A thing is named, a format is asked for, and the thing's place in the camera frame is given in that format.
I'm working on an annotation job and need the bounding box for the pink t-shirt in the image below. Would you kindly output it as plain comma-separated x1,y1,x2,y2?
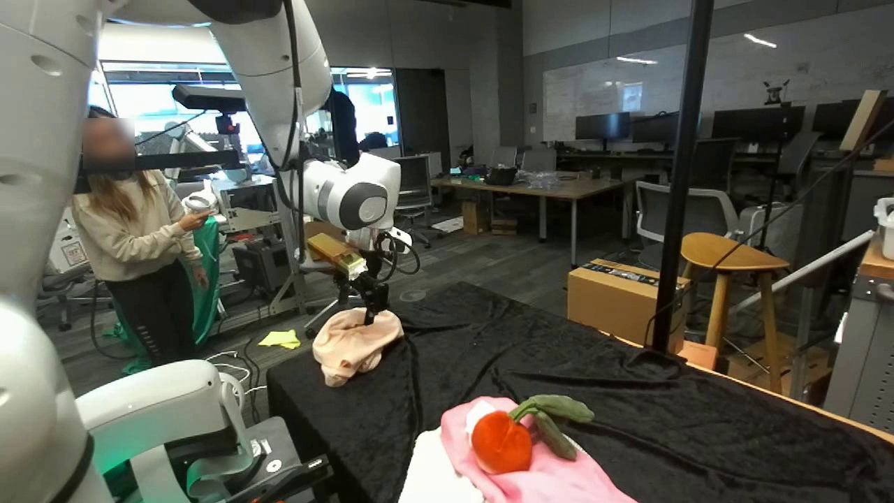
438,395,639,503

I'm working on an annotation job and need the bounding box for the cream peach t-shirt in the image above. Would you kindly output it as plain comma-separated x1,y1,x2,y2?
309,304,408,388

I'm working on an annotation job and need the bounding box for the workbench with wooden top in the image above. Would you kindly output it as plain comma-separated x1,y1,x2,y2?
825,240,894,443

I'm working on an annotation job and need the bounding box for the green cloth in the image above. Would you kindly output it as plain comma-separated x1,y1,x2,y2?
190,216,227,349

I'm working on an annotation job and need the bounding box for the black stereo camera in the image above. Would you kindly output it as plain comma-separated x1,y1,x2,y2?
168,81,248,116

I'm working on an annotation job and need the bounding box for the silver metal pole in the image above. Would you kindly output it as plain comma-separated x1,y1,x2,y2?
738,228,882,311

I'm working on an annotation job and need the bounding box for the grey office chair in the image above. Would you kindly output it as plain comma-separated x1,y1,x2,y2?
394,151,445,222

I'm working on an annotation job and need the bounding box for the cardboard box with black tape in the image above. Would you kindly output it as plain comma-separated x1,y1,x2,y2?
563,258,693,349

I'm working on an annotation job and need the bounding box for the wooden stool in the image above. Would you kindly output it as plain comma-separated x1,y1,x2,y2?
679,230,794,385

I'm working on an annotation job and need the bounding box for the black vertical pole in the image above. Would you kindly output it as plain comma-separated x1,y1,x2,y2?
644,0,718,362

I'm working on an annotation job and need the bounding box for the white office chair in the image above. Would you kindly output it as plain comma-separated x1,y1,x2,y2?
635,179,744,246

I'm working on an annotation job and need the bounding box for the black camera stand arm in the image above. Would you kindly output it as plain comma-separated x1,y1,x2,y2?
133,149,245,176

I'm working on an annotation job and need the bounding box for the person in dark clothes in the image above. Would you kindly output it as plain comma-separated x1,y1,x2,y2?
323,85,362,172

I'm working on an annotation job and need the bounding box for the white handheld controller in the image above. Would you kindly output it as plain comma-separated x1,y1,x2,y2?
179,190,218,219

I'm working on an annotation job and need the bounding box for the person in beige sweater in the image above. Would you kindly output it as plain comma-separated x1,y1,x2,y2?
69,106,218,369

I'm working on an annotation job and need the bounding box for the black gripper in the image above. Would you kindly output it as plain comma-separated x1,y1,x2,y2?
354,261,396,327

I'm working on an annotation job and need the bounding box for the black computer monitor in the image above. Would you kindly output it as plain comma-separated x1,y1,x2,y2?
709,105,809,149
635,110,685,149
573,110,636,151

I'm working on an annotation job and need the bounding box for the yellow cloth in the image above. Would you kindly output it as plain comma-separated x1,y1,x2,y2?
256,327,308,355

